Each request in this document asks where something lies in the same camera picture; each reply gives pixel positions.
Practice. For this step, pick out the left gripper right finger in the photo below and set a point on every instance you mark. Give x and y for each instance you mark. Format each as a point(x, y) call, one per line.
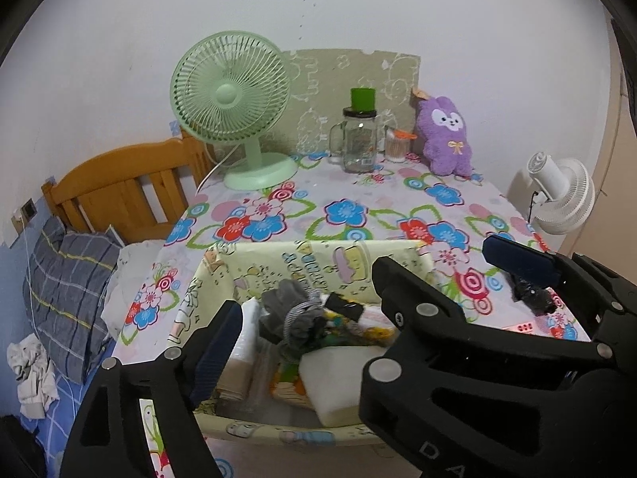
point(475, 401)

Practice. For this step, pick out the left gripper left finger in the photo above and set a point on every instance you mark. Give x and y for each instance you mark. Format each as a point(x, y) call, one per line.
point(108, 436)

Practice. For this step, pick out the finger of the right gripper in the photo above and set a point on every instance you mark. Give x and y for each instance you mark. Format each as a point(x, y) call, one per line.
point(603, 301)

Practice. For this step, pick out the white towel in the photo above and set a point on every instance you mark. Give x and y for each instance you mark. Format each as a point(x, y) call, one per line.
point(332, 379)

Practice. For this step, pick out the green tissue pack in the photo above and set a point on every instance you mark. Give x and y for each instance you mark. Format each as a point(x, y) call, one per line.
point(286, 384)

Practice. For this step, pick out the grey sock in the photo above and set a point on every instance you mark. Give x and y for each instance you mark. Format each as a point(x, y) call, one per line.
point(293, 318)

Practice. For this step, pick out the beige door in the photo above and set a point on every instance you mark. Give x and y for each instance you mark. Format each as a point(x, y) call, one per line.
point(609, 234)

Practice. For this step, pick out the crumpled white cloth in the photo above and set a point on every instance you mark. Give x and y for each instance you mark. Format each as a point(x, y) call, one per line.
point(35, 377)

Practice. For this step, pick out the white standing fan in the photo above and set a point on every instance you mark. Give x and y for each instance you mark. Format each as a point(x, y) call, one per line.
point(555, 195)

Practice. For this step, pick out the blue plaid pillow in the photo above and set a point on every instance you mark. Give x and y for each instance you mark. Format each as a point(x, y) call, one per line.
point(65, 288)

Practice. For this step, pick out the yellow fabric storage basket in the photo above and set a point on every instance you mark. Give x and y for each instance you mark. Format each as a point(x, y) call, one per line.
point(240, 406)

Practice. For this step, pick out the purple plush bunny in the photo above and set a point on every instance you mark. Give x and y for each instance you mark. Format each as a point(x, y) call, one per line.
point(444, 133)

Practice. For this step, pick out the wooden bed headboard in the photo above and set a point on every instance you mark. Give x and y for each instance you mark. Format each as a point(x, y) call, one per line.
point(136, 189)

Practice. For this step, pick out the toothpick jar orange lid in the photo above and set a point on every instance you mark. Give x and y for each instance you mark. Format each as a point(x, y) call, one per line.
point(397, 144)

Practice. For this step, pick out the glass mason jar mug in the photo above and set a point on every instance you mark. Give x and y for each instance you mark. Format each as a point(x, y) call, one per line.
point(352, 143)

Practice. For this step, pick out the green cup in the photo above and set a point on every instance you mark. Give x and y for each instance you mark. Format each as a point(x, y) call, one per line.
point(363, 99)

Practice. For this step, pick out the green cartoon cardboard panel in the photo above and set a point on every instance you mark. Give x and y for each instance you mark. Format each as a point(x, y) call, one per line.
point(321, 84)

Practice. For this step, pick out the green desk fan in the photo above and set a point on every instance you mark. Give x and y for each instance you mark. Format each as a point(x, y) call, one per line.
point(233, 87)

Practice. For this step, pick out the wall power socket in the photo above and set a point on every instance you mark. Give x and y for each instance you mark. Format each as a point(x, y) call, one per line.
point(28, 210)

